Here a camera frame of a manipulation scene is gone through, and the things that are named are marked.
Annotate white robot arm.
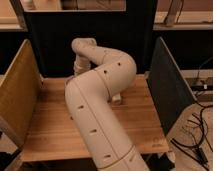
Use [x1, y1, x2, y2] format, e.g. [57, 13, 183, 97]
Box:
[65, 38, 149, 171]

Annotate dark right side panel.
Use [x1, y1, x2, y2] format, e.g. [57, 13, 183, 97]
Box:
[147, 37, 196, 136]

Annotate black back panel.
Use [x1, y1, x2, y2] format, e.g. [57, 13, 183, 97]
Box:
[24, 0, 158, 77]

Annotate black power strip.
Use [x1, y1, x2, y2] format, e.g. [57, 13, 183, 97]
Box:
[187, 77, 213, 91]

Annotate wooden left side panel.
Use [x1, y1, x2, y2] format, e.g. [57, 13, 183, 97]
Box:
[0, 39, 42, 148]

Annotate black floor cables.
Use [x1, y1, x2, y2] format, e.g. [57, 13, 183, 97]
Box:
[170, 96, 213, 168]

